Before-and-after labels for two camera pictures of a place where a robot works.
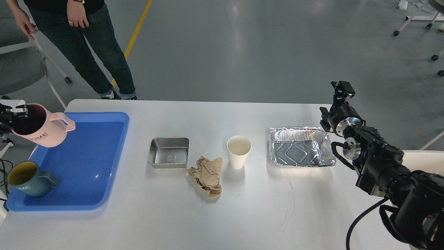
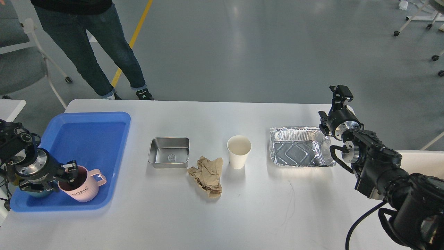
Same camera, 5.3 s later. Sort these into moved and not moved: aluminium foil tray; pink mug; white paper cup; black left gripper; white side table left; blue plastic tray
Moved: black left gripper; pink mug
Not moved: aluminium foil tray; blue plastic tray; white paper cup; white side table left
